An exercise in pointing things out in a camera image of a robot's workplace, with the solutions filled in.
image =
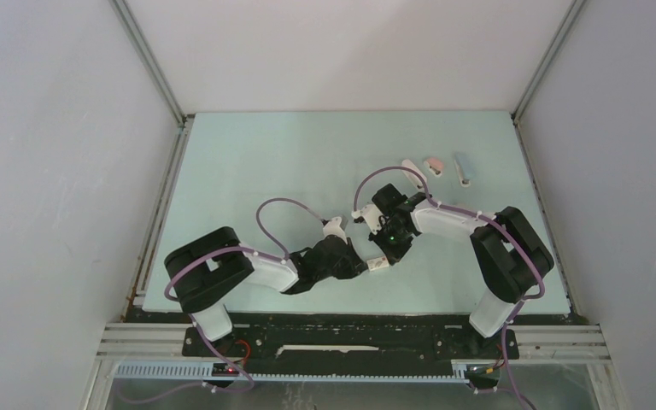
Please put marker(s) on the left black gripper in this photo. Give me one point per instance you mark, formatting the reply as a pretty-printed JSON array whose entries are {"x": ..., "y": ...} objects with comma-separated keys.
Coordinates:
[{"x": 354, "y": 266}]

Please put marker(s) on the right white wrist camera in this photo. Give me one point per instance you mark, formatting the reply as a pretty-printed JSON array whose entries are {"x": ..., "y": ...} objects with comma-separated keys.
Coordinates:
[{"x": 371, "y": 215}]

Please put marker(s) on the white staple box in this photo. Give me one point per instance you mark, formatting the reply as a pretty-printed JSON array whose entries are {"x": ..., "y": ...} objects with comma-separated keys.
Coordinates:
[{"x": 378, "y": 263}]

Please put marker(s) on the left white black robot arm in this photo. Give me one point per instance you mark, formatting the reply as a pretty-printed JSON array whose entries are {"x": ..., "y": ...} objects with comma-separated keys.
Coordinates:
[{"x": 206, "y": 270}]

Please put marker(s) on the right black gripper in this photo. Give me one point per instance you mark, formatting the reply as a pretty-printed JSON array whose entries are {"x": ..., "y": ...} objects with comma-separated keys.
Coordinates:
[{"x": 392, "y": 254}]

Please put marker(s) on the right aluminium frame post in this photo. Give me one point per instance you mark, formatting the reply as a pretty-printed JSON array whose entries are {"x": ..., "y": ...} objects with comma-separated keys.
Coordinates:
[{"x": 555, "y": 46}]

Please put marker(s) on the long white stapler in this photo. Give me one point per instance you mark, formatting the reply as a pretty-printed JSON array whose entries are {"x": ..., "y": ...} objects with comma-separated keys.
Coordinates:
[{"x": 413, "y": 174}]

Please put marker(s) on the aluminium frame post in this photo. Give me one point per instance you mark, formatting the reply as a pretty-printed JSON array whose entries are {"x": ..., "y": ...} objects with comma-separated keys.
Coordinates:
[
  {"x": 147, "y": 56},
  {"x": 555, "y": 46}
]

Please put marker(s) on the left aluminium frame post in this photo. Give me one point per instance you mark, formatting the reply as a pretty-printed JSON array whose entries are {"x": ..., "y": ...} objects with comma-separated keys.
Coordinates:
[{"x": 147, "y": 56}]

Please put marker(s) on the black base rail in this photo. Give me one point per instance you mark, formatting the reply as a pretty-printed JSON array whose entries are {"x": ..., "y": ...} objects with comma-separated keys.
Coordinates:
[{"x": 348, "y": 345}]

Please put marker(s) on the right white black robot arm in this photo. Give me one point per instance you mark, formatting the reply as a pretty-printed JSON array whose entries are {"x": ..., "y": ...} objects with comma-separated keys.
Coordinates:
[{"x": 510, "y": 254}]

